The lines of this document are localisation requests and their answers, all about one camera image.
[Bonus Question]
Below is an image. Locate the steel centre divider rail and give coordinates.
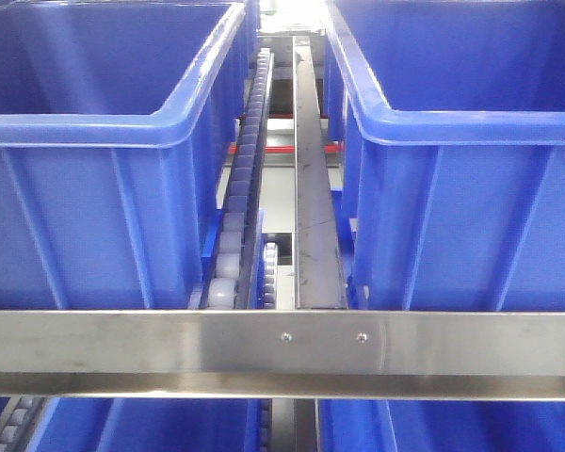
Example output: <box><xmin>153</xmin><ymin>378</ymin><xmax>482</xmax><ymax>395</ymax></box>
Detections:
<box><xmin>292</xmin><ymin>36</ymin><xmax>348</xmax><ymax>310</ymax></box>

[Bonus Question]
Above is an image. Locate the lower left blue bin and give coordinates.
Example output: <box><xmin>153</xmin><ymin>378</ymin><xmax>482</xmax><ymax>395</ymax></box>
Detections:
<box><xmin>27</xmin><ymin>398</ymin><xmax>261</xmax><ymax>451</ymax></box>

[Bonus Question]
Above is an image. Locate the lower right blue bin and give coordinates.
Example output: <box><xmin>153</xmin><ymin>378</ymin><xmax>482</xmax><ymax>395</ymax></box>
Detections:
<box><xmin>319</xmin><ymin>400</ymin><xmax>565</xmax><ymax>451</ymax></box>

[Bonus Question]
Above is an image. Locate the red bar behind shelf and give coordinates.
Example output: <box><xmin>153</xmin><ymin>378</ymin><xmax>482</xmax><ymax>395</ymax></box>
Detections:
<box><xmin>228</xmin><ymin>143</ymin><xmax>341</xmax><ymax>154</ymax></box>

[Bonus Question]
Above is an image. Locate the steel front shelf beam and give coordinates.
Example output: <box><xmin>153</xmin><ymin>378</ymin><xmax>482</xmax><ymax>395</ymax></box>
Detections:
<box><xmin>0</xmin><ymin>310</ymin><xmax>565</xmax><ymax>400</ymax></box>

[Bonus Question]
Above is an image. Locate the upper right blue bin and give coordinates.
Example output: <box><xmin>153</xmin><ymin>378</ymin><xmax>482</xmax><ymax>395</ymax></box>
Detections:
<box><xmin>324</xmin><ymin>1</ymin><xmax>565</xmax><ymax>311</ymax></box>

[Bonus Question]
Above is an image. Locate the blue bin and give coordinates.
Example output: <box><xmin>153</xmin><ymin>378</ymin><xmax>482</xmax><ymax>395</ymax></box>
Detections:
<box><xmin>0</xmin><ymin>1</ymin><xmax>248</xmax><ymax>310</ymax></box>
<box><xmin>324</xmin><ymin>1</ymin><xmax>565</xmax><ymax>311</ymax></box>
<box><xmin>27</xmin><ymin>398</ymin><xmax>261</xmax><ymax>451</ymax></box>
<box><xmin>319</xmin><ymin>400</ymin><xmax>565</xmax><ymax>451</ymax></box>

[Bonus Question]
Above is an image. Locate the upper left blue bin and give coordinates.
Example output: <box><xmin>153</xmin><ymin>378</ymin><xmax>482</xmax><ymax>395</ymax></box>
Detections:
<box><xmin>0</xmin><ymin>1</ymin><xmax>248</xmax><ymax>310</ymax></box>

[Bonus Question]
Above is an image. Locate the grey roller conveyor track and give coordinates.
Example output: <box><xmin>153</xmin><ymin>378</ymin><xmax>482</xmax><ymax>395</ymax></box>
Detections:
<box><xmin>187</xmin><ymin>48</ymin><xmax>274</xmax><ymax>310</ymax></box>

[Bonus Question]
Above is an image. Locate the lower roller track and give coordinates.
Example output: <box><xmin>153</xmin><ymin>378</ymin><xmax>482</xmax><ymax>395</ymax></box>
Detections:
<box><xmin>0</xmin><ymin>395</ymin><xmax>46</xmax><ymax>451</ymax></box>

